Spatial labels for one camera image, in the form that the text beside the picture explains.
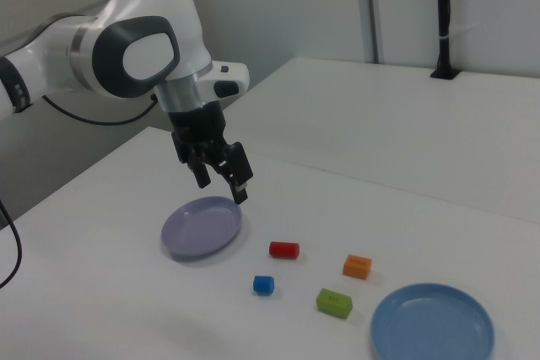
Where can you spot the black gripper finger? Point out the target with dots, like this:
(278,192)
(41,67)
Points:
(238,166)
(201,172)

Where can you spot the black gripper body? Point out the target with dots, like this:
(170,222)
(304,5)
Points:
(198,128)

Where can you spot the red cylinder block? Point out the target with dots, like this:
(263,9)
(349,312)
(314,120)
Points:
(283,250)

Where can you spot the blue cylinder block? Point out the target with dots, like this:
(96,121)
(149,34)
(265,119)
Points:
(263,285)

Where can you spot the orange rectangular block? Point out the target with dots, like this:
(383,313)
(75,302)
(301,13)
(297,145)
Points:
(357,266)

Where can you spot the green rectangular block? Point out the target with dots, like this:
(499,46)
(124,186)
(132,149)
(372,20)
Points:
(333,302)

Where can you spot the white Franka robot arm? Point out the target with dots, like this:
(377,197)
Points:
(147,6)

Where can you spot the purple plate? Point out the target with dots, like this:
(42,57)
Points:
(198,229)

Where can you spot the blue plate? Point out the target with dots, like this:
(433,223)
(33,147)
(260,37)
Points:
(430,326)

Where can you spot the black pole with base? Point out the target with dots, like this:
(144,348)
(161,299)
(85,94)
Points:
(443,6)

